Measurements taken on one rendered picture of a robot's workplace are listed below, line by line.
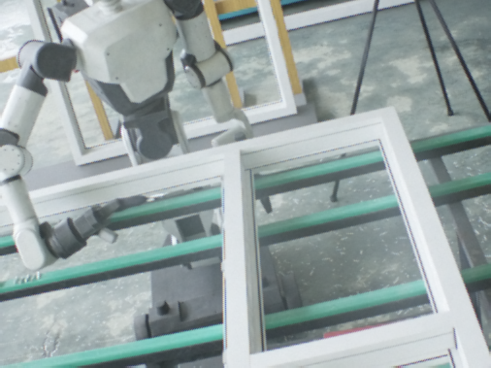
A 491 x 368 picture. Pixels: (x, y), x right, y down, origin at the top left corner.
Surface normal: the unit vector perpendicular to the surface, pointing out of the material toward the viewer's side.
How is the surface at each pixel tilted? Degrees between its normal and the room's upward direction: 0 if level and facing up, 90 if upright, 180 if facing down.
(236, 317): 0
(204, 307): 0
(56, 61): 84
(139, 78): 99
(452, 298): 0
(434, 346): 90
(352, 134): 90
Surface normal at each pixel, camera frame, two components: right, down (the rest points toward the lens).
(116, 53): 0.57, 0.43
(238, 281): -0.24, -0.84
